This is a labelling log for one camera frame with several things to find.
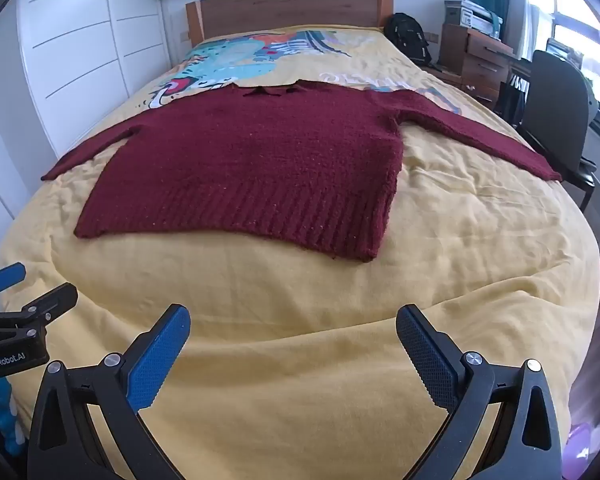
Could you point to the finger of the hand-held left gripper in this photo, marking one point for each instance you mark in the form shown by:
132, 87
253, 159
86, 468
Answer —
52, 302
5, 279

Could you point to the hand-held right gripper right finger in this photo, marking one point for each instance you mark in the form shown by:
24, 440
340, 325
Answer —
430, 362

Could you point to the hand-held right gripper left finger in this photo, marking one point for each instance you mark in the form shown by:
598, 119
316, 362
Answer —
157, 362

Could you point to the maroon knitted sweater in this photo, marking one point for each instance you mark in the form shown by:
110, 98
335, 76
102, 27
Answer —
260, 160

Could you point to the blue and white toy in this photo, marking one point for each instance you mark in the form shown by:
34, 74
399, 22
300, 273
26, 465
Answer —
5, 410

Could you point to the yellow printed bedspread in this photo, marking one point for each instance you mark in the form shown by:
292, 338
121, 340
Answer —
305, 310

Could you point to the purple plastic object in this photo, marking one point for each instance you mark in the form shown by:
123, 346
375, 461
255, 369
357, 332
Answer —
579, 447

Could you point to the white wardrobe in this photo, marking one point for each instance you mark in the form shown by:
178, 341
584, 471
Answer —
80, 35

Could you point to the black bag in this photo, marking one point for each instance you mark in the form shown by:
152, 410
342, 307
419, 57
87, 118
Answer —
511, 102

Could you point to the black office chair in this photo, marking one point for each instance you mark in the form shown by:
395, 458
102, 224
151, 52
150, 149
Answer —
555, 105

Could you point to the wooden drawer cabinet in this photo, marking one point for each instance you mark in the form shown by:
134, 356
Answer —
475, 65

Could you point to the black backpack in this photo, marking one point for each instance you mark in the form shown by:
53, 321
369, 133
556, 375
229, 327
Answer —
407, 35

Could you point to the grey printer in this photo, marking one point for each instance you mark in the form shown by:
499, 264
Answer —
472, 17

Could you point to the wooden headboard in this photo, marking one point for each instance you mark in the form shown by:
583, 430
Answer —
290, 10

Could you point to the window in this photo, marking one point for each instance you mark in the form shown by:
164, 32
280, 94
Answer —
575, 10

